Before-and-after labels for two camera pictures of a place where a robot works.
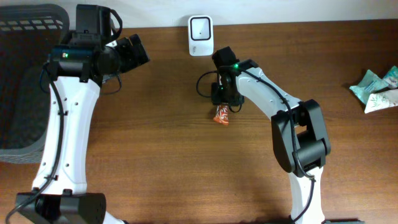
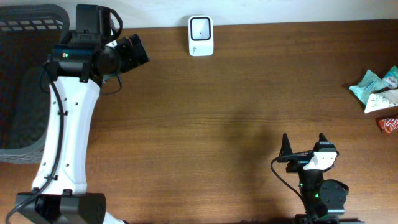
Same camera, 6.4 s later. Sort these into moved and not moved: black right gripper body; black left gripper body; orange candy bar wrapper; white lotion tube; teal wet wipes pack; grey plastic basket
Moved: orange candy bar wrapper; black right gripper body
Not moved: white lotion tube; black left gripper body; teal wet wipes pack; grey plastic basket
